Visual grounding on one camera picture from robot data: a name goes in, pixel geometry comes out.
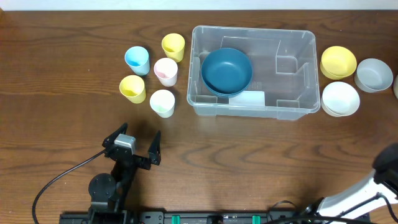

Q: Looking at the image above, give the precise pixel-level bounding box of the beige bowl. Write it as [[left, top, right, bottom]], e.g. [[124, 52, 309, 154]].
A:
[[393, 75, 398, 99]]

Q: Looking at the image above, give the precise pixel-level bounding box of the yellow cup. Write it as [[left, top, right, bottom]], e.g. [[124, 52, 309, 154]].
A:
[[119, 75, 146, 104], [161, 33, 185, 63]]

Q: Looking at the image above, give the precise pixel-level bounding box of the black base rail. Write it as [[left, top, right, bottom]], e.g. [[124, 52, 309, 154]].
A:
[[59, 210, 296, 224]]

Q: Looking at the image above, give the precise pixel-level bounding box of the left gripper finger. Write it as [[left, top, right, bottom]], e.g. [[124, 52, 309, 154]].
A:
[[148, 131, 161, 166], [102, 123, 128, 148]]

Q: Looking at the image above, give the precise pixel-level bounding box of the yellow cup far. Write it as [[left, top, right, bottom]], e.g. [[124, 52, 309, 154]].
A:
[[161, 33, 185, 63]]

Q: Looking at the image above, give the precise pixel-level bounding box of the grey bowl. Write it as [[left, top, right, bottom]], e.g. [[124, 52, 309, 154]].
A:
[[354, 58, 393, 93]]

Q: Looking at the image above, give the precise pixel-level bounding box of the white bowl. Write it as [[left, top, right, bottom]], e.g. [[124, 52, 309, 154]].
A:
[[321, 82, 360, 117]]

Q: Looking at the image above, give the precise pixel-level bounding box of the light blue cup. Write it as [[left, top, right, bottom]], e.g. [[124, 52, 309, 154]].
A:
[[124, 46, 150, 76]]

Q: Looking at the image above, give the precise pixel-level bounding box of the pink cup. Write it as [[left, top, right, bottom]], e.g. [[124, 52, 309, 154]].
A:
[[154, 58, 178, 87]]

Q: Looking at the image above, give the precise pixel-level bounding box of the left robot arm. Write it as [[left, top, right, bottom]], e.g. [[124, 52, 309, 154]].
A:
[[87, 123, 161, 224]]

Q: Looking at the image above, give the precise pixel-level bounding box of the pale green white cup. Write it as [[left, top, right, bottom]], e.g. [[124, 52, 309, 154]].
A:
[[150, 90, 175, 118]]

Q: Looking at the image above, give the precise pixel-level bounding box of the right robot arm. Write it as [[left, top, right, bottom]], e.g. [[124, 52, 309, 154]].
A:
[[308, 143, 397, 221]]

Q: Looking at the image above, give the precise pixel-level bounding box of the yellow cup near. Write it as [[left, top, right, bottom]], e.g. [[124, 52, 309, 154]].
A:
[[119, 75, 146, 104]]

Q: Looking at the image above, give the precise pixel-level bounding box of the left black cable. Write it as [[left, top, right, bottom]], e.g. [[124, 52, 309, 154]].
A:
[[32, 149, 107, 224]]

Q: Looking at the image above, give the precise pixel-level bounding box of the clear plastic storage container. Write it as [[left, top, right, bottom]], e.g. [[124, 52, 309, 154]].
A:
[[187, 26, 320, 120]]

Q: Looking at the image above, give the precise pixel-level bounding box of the yellow bowl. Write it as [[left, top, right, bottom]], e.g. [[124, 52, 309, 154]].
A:
[[320, 46, 357, 80]]

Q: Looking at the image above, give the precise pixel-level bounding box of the dark blue bowl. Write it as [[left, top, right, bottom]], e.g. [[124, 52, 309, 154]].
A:
[[204, 83, 247, 98], [201, 48, 254, 93]]

